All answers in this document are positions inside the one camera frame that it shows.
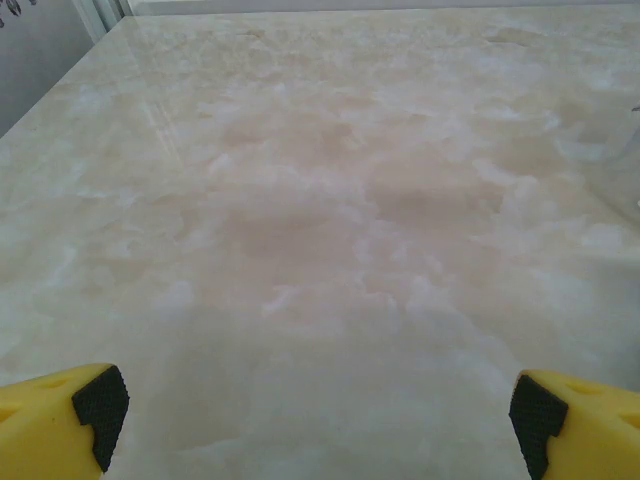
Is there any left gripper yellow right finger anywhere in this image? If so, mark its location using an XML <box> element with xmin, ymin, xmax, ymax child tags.
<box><xmin>508</xmin><ymin>368</ymin><xmax>640</xmax><ymax>480</ymax></box>

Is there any aluminium frame post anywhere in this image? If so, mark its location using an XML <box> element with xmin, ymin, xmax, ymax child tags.
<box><xmin>82</xmin><ymin>0</ymin><xmax>132</xmax><ymax>36</ymax></box>

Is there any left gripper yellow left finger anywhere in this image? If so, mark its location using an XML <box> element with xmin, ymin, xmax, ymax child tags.
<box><xmin>0</xmin><ymin>363</ymin><xmax>130</xmax><ymax>480</ymax></box>

